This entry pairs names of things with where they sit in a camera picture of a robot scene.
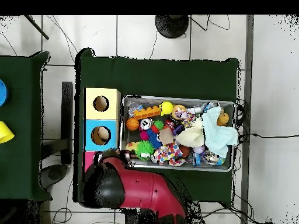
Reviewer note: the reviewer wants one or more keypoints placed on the mint green cloth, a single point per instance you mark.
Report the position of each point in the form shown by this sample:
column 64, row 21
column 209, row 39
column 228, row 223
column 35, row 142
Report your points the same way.
column 219, row 135

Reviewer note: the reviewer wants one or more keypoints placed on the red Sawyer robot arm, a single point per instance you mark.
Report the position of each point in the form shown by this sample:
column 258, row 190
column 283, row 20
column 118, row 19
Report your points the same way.
column 144, row 191

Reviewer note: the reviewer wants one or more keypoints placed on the silver mesh bin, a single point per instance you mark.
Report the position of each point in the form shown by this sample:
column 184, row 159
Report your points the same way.
column 133, row 137

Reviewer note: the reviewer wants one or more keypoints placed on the wooden three-hole box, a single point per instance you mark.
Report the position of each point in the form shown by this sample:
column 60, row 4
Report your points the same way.
column 93, row 140

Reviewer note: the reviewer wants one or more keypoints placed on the orange toy block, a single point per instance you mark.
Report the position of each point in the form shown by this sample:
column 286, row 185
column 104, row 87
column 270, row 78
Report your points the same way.
column 146, row 113

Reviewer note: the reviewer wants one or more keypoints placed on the orange toy basketball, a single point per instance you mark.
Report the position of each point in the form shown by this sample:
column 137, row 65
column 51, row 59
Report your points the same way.
column 132, row 124

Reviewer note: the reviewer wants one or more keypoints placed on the beige cardboard block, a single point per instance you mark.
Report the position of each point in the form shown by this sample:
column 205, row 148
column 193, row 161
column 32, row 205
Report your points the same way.
column 166, row 136

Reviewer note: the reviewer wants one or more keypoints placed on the yellow ball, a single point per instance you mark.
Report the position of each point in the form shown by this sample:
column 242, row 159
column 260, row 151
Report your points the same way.
column 166, row 108

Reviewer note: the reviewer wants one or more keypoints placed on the green spiky ball toy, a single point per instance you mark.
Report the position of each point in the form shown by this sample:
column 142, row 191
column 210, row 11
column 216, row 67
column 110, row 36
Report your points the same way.
column 143, row 148

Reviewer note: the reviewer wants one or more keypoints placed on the polka dot cloth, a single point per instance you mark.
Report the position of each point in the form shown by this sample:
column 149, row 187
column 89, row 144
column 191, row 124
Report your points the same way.
column 168, row 152

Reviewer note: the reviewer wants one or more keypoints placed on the cream white cloth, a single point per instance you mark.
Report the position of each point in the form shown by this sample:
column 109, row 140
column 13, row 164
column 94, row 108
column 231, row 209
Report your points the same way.
column 191, row 136

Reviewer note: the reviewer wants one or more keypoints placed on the orange plush toy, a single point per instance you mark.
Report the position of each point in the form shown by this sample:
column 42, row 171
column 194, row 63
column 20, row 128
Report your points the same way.
column 223, row 118

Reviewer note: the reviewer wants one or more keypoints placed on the black upright panel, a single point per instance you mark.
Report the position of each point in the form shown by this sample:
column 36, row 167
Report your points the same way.
column 67, row 116

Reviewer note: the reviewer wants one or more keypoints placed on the black round stand base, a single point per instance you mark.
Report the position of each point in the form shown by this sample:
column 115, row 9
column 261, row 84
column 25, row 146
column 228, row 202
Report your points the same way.
column 171, row 25

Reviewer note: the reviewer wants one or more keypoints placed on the dark green side tablecloth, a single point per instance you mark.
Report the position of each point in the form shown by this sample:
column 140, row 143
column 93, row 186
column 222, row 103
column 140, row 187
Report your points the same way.
column 21, row 151

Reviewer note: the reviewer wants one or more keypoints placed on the yellow cup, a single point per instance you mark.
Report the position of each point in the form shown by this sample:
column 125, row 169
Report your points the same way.
column 4, row 133

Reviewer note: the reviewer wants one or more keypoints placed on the black rod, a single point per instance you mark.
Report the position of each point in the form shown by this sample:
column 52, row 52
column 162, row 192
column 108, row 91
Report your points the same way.
column 37, row 27

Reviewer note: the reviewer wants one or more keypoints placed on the blue cup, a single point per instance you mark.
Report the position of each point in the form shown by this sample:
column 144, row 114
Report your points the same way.
column 2, row 93

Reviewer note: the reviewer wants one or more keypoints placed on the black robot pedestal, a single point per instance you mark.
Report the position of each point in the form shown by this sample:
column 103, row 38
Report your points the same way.
column 133, row 219

